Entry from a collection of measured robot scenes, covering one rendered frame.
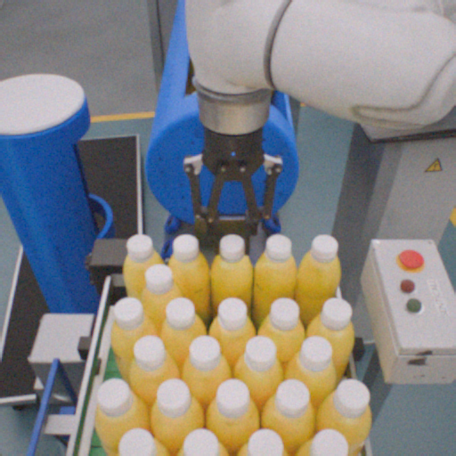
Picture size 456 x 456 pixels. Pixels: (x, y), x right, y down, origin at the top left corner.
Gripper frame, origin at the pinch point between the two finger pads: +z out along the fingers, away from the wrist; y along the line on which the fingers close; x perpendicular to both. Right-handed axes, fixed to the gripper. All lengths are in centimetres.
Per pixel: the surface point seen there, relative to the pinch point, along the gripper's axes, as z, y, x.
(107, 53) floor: 112, 93, -305
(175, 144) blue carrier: -3.6, 10.0, -18.6
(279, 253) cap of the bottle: 2.3, -7.2, 1.8
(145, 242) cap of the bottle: 2.1, 13.6, -0.2
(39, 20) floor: 112, 164, -371
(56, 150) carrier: 16, 42, -44
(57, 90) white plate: 9, 44, -61
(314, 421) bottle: 8.0, -10.6, 26.0
